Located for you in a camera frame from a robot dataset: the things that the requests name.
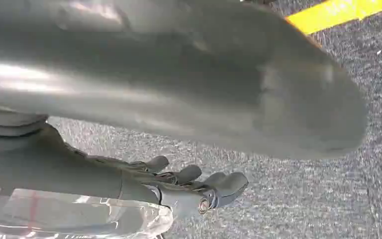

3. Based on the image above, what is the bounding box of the ribbed grey right arm sleeve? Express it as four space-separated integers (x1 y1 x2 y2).
0 96 49 137

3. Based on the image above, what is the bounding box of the clear plastic bag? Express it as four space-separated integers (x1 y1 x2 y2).
0 184 174 239

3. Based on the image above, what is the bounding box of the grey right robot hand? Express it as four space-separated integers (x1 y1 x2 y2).
0 0 369 219

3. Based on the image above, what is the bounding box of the yellow tape strip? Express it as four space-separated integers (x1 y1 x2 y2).
286 0 382 36

